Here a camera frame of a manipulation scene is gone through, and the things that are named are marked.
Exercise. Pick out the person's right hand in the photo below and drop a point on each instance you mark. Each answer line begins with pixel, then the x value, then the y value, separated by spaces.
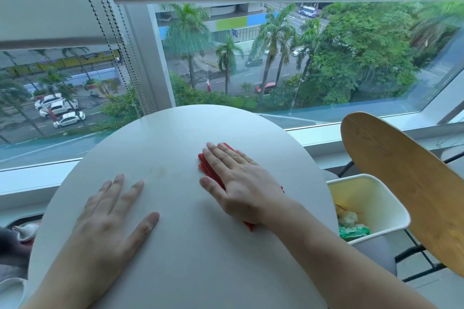
pixel 250 193

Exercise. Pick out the crumpled yellow white wrapper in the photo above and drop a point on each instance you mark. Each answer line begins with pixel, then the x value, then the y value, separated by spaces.
pixel 347 217

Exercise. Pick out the dark car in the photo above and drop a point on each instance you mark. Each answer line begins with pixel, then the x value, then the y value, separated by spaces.
pixel 253 61

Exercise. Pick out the white parked car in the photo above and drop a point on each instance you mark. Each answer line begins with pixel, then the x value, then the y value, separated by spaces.
pixel 69 119
pixel 48 100
pixel 58 107

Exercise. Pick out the red white flag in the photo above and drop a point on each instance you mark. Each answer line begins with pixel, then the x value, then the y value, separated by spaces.
pixel 208 85

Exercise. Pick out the white window pillar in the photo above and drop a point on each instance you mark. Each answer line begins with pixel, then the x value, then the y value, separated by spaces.
pixel 150 62

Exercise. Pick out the person's left little finger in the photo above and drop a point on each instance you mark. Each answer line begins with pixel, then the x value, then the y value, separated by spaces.
pixel 88 207

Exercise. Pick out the white van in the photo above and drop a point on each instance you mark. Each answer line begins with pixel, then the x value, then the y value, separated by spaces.
pixel 309 11

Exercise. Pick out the person's left thumb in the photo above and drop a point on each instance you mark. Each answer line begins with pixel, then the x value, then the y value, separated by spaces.
pixel 145 227

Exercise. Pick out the person's left forearm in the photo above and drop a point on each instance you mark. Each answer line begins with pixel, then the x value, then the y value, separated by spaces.
pixel 69 283

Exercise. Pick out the person's right little finger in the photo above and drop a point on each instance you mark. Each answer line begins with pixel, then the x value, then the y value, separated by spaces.
pixel 250 162

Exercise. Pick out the white plastic waste bin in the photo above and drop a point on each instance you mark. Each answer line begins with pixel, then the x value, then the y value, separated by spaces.
pixel 377 196

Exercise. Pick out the person's right middle finger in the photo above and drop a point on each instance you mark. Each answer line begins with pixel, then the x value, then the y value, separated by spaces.
pixel 226 158

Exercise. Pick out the wooden chair backrest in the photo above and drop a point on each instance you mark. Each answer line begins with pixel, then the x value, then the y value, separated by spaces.
pixel 402 182

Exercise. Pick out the person's right forearm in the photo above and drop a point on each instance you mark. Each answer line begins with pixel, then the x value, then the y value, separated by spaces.
pixel 340 265

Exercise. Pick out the red car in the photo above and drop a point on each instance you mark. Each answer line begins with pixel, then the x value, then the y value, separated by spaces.
pixel 265 87

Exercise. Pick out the red cleaning cloth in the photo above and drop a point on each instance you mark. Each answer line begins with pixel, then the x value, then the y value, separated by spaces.
pixel 203 167

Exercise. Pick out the grey fabric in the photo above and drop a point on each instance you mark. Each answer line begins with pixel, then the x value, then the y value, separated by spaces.
pixel 12 254

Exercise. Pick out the green plastic bag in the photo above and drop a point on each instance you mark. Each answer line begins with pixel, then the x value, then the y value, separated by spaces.
pixel 353 231

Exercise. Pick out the white round object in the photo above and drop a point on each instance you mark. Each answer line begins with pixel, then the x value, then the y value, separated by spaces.
pixel 11 294

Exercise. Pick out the white squeeze bottle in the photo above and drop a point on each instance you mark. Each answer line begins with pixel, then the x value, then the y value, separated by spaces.
pixel 26 231

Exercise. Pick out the person's left middle finger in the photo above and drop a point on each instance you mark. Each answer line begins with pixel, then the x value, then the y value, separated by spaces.
pixel 116 191

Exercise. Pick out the person's right thumb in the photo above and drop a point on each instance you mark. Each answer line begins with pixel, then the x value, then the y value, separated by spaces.
pixel 214 189

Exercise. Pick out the person's left hand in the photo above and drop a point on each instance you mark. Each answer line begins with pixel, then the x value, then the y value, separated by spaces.
pixel 105 232

